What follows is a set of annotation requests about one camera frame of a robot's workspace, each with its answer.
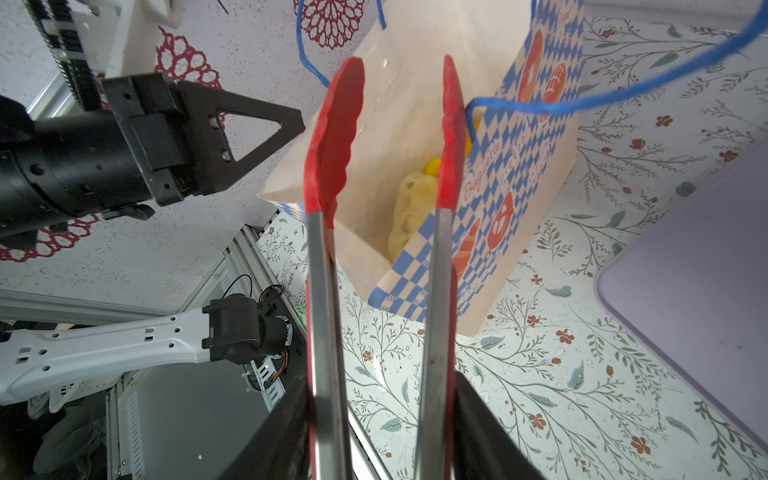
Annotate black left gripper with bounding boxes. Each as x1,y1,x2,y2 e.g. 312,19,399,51
1,73,305,249

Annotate striped bread roll left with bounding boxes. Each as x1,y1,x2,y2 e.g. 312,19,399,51
387,172,439,263

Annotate lilac plastic tray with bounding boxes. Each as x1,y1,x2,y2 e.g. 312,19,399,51
594,141,767,450

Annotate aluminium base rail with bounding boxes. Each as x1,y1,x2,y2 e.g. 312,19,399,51
107,232,308,479

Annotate yellow corn bread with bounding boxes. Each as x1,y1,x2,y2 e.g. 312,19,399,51
423,117,480,185

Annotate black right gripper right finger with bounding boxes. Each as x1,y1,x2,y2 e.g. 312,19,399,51
453,372,543,480

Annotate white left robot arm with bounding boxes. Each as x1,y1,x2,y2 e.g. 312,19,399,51
1,1,304,404

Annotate checkered paper bakery bag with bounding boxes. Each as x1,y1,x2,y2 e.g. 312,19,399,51
257,0,768,337

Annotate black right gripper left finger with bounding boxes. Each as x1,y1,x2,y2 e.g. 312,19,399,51
219,374,310,480

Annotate red kitchen tongs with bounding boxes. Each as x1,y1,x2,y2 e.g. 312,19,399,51
303,57,466,479

